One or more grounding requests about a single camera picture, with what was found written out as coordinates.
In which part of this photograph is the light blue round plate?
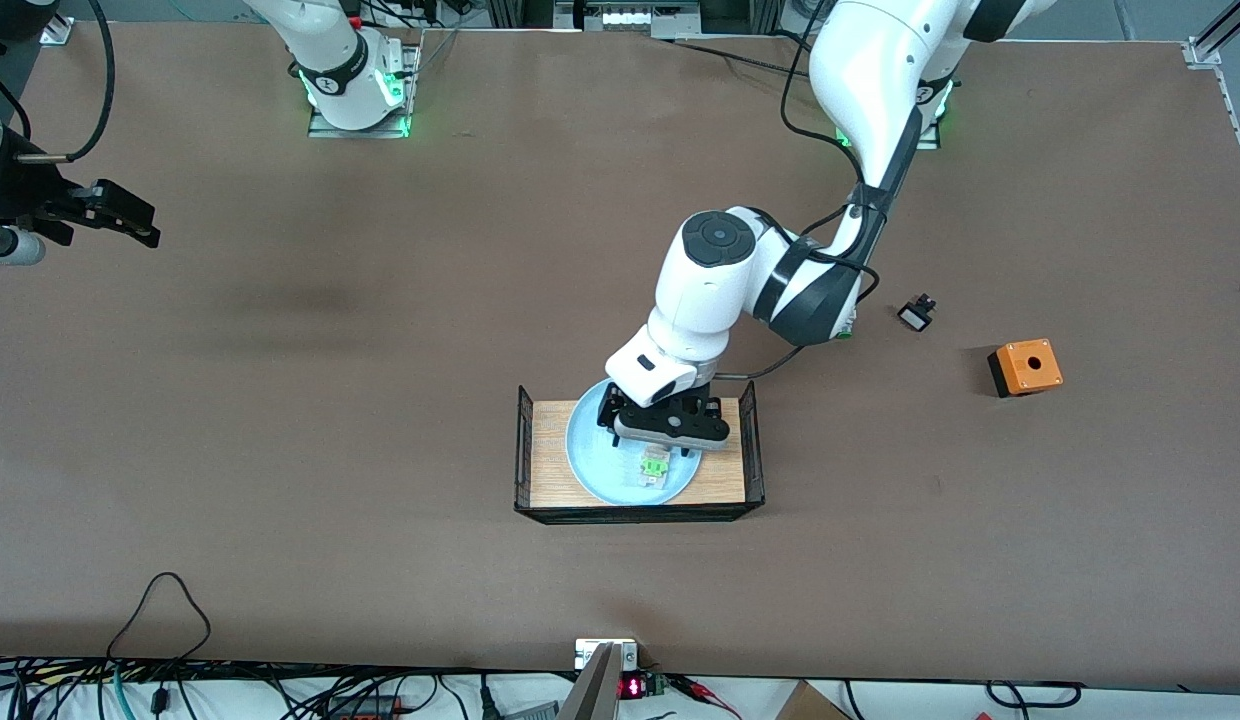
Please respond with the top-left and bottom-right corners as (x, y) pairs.
(567, 377), (703, 507)

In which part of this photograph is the wooden tray with black sides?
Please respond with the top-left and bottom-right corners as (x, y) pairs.
(513, 380), (766, 526)

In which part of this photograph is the aluminium profile bar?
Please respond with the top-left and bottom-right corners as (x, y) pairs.
(558, 643), (621, 720)

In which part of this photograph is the brown cardboard piece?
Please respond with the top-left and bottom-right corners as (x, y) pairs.
(775, 680), (851, 720)

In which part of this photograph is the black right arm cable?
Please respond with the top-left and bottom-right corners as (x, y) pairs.
(15, 0), (117, 163)

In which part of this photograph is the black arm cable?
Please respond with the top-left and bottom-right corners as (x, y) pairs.
(715, 0), (883, 383)
(15, 0), (117, 163)

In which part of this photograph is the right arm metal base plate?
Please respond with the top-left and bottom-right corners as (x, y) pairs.
(308, 40), (421, 139)

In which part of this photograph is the silver metal bracket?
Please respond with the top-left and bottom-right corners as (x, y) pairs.
(575, 638), (639, 671)

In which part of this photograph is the red clip lead wire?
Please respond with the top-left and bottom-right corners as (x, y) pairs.
(668, 674), (743, 720)

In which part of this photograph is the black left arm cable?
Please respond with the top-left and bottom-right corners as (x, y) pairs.
(715, 0), (883, 383)

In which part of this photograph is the orange button enclosure box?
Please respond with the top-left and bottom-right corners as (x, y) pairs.
(987, 338), (1064, 399)

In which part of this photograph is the black cable across table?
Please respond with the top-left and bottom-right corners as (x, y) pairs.
(660, 38), (843, 79)

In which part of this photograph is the black looped cable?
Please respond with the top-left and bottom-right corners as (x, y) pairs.
(105, 572), (213, 663)

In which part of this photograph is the black coiled cable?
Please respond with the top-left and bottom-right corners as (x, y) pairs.
(985, 680), (1083, 710)

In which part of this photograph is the aluminium corner frame profile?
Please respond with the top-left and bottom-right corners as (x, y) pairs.
(1185, 0), (1240, 69)

